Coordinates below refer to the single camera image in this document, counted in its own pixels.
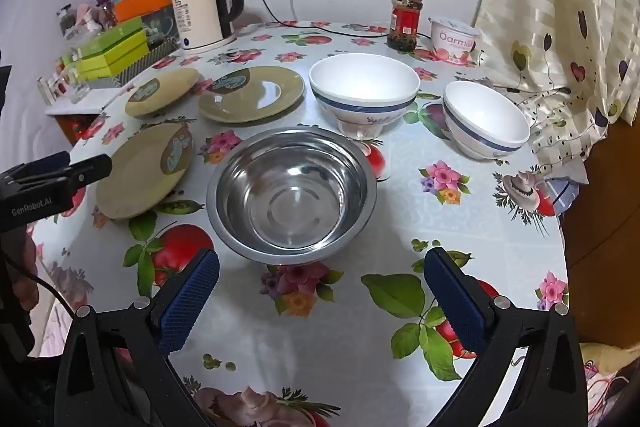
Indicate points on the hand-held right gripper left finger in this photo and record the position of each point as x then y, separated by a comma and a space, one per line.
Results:
187, 302

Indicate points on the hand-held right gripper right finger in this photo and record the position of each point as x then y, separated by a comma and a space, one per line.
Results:
457, 307

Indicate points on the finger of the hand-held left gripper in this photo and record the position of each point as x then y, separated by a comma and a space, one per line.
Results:
90, 169
40, 164

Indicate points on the olive green round plate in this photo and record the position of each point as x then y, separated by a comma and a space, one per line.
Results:
135, 182
260, 99
170, 87

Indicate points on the stainless steel bowl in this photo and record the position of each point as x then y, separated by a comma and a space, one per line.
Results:
295, 202

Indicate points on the white bowl with blue stripe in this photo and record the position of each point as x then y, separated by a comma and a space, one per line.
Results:
480, 117
360, 82

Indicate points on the clear glass mug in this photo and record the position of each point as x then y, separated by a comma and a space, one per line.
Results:
80, 87

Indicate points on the lime green flat box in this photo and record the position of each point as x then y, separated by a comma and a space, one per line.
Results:
112, 67

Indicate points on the floral fruit print tablecloth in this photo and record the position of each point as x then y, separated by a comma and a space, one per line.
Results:
300, 357

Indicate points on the zigzag patterned box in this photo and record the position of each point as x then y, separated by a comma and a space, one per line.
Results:
150, 59

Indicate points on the glass jar with dark lid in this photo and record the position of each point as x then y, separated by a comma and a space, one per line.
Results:
65, 24

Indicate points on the blue striped cloth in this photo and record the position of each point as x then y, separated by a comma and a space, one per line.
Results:
565, 194

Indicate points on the yellow cloth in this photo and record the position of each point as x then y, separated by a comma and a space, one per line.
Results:
610, 357

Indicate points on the cream electric kettle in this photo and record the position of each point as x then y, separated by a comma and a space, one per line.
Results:
200, 7

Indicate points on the white yogurt tub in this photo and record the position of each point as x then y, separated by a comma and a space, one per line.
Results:
452, 42

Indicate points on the chili sauce glass jar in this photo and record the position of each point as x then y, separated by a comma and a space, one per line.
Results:
405, 22

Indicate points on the cream patterned curtain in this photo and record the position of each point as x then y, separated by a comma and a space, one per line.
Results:
550, 7

